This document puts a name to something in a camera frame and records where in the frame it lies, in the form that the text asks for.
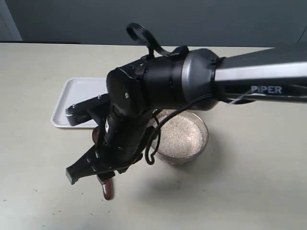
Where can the white rectangular plastic tray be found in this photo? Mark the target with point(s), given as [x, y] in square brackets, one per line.
[74, 91]

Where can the dark red wooden spoon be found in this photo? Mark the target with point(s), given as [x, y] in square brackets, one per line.
[107, 185]

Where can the steel bowl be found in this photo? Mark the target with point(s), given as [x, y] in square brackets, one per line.
[180, 161]

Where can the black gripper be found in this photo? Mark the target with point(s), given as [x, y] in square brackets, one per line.
[119, 142]

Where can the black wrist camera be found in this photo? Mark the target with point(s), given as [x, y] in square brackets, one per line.
[96, 109]

